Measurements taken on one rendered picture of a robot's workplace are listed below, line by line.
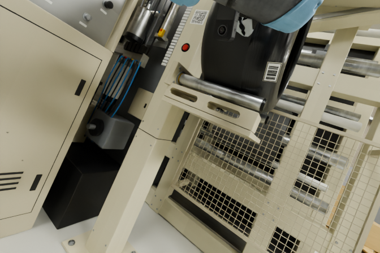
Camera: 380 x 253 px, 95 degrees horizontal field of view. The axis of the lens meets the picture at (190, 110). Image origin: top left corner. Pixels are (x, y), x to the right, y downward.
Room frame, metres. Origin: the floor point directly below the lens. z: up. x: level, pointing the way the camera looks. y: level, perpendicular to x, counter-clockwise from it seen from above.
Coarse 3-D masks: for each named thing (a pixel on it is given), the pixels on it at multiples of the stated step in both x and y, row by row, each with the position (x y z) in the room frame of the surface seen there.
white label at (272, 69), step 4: (268, 64) 0.50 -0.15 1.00; (272, 64) 0.50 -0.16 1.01; (276, 64) 0.50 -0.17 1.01; (280, 64) 0.49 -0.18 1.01; (268, 68) 0.51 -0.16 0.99; (272, 68) 0.51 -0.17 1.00; (276, 68) 0.50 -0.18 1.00; (268, 72) 0.51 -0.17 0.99; (272, 72) 0.51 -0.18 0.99; (276, 72) 0.51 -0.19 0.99; (264, 76) 0.52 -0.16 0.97; (268, 76) 0.52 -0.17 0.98; (272, 76) 0.52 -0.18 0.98; (276, 76) 0.52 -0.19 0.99; (264, 80) 0.53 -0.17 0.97; (268, 80) 0.53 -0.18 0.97; (272, 80) 0.52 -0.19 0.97; (276, 80) 0.52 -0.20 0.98
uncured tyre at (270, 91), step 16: (208, 16) 0.60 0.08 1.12; (208, 32) 0.58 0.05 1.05; (256, 32) 0.49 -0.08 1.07; (272, 32) 0.47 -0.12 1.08; (304, 32) 0.77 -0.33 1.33; (208, 48) 0.59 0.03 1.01; (224, 48) 0.55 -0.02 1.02; (240, 48) 0.52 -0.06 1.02; (256, 48) 0.50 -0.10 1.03; (272, 48) 0.48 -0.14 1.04; (288, 48) 0.50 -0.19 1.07; (208, 64) 0.62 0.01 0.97; (224, 64) 0.58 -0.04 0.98; (240, 64) 0.54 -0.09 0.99; (256, 64) 0.51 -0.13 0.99; (288, 64) 0.89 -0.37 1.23; (208, 80) 0.67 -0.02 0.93; (224, 80) 0.61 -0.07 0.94; (240, 80) 0.57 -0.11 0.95; (256, 80) 0.54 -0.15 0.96; (288, 80) 0.84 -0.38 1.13; (272, 96) 0.60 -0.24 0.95
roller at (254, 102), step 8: (184, 80) 0.69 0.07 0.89; (192, 80) 0.67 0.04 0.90; (200, 80) 0.66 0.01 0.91; (200, 88) 0.65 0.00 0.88; (208, 88) 0.63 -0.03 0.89; (216, 88) 0.62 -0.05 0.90; (224, 88) 0.61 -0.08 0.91; (216, 96) 0.63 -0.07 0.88; (224, 96) 0.60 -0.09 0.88; (232, 96) 0.59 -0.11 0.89; (240, 96) 0.57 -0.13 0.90; (248, 96) 0.56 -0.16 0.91; (256, 96) 0.56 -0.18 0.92; (240, 104) 0.59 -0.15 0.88; (248, 104) 0.56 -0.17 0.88; (256, 104) 0.55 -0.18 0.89; (264, 104) 0.54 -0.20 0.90
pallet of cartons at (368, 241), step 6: (342, 186) 2.49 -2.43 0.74; (342, 192) 2.48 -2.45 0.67; (336, 204) 2.48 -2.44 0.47; (330, 216) 2.49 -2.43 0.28; (330, 222) 2.48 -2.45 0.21; (372, 228) 2.33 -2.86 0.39; (378, 228) 2.31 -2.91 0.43; (372, 234) 2.32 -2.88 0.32; (378, 234) 2.30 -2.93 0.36; (366, 240) 2.33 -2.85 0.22; (372, 240) 2.31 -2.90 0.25; (378, 240) 2.30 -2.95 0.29; (366, 246) 2.33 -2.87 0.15; (372, 246) 2.31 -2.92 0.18; (378, 246) 2.29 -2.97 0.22; (366, 252) 2.49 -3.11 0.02; (372, 252) 2.27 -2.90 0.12; (378, 252) 2.28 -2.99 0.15
